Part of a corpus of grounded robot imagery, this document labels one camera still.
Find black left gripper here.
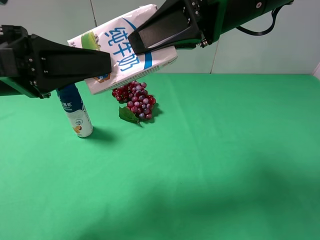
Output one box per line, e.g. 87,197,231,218
0,25,112,99

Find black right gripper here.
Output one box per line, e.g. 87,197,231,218
128,0,227,55

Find white blue milk carton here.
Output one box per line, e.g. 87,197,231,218
67,4,178,95

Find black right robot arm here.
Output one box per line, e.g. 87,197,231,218
128,0,292,55

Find blue white yogurt bottle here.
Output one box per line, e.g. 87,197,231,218
56,84,94,138

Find red grape bunch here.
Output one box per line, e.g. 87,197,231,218
111,80,157,125

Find green tablecloth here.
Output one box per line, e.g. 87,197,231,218
0,74,320,240

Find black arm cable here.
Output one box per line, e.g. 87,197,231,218
234,6,285,36

